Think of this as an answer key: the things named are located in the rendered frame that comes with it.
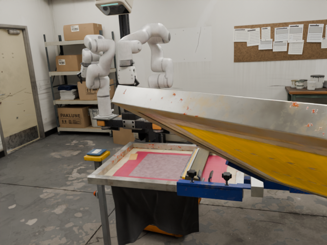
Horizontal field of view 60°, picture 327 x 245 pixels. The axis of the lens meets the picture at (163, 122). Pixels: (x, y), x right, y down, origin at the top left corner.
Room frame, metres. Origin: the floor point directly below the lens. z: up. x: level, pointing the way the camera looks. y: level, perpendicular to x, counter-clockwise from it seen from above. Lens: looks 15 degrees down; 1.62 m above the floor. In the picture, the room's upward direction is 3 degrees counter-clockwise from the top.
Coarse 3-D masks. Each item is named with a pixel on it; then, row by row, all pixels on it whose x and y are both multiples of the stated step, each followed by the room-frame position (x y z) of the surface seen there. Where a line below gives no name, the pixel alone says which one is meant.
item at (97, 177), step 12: (132, 144) 1.87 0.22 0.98; (144, 144) 1.86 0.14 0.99; (156, 144) 1.83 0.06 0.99; (168, 144) 1.82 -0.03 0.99; (180, 144) 1.80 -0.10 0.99; (192, 144) 1.79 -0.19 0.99; (120, 156) 1.68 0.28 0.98; (108, 168) 1.51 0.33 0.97; (96, 180) 1.35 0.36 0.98; (108, 180) 1.33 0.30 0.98; (120, 180) 1.31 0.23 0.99; (132, 180) 1.30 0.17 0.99; (144, 180) 1.29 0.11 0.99; (156, 180) 1.29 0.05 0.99; (240, 180) 1.24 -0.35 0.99
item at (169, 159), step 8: (136, 152) 1.79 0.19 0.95; (144, 152) 1.78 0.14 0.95; (152, 152) 1.78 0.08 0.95; (128, 160) 1.65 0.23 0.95; (136, 160) 1.65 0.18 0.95; (144, 160) 1.64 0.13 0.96; (152, 160) 1.63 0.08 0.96; (160, 160) 1.63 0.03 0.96; (168, 160) 1.62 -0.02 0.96; (176, 160) 1.61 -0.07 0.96; (184, 160) 1.61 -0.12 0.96; (208, 160) 1.59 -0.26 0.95; (216, 160) 1.58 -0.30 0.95; (224, 160) 1.58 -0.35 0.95; (216, 168) 1.47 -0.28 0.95; (224, 168) 1.47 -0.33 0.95
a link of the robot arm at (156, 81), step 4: (152, 76) 1.94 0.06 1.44; (156, 76) 1.93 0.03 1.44; (160, 76) 1.92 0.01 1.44; (148, 80) 1.94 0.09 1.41; (152, 80) 1.92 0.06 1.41; (156, 80) 1.91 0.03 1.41; (160, 80) 1.90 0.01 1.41; (148, 84) 1.94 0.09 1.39; (152, 84) 1.93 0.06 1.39; (156, 84) 1.92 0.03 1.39; (160, 84) 1.91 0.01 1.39; (160, 88) 1.98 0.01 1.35
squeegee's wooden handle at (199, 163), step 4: (200, 152) 1.63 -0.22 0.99; (204, 152) 1.64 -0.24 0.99; (208, 152) 1.65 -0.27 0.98; (196, 156) 1.56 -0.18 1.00; (200, 156) 1.57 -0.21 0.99; (204, 156) 1.58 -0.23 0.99; (208, 156) 1.63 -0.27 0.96; (196, 160) 1.50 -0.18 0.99; (200, 160) 1.51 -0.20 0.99; (204, 160) 1.52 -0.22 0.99; (192, 164) 1.44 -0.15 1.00; (196, 164) 1.45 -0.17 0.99; (200, 164) 1.46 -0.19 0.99; (204, 164) 1.47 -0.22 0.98; (192, 168) 1.40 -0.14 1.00; (196, 168) 1.40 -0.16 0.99; (200, 168) 1.41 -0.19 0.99; (188, 176) 1.30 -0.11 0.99; (196, 176) 1.31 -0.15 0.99; (196, 180) 1.29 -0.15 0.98
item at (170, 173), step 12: (120, 168) 1.54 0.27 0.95; (132, 168) 1.53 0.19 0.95; (144, 168) 1.52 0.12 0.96; (156, 168) 1.51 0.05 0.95; (168, 168) 1.50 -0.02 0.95; (180, 168) 1.50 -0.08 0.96; (204, 168) 1.48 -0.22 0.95; (168, 180) 1.35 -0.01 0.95; (204, 180) 1.33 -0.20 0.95; (216, 180) 1.32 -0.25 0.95
